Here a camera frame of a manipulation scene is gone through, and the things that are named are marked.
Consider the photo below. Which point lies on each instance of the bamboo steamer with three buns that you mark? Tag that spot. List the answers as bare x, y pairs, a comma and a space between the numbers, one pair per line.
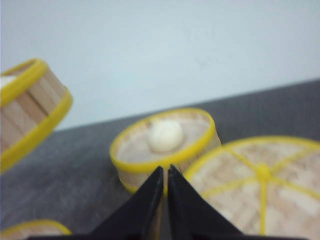
33, 101

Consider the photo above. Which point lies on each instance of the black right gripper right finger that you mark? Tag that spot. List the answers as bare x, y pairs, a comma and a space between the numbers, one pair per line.
191, 217

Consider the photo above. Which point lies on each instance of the white bun in single steamer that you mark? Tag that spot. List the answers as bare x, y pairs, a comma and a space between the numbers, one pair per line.
165, 135

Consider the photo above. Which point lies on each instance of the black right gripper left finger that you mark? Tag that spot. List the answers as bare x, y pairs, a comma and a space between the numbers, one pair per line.
140, 217

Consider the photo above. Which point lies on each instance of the woven bamboo steamer lid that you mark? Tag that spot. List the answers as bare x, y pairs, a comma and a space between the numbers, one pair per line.
264, 185

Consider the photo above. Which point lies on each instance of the bamboo steamer with one bun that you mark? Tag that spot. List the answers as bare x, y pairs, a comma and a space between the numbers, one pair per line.
134, 160

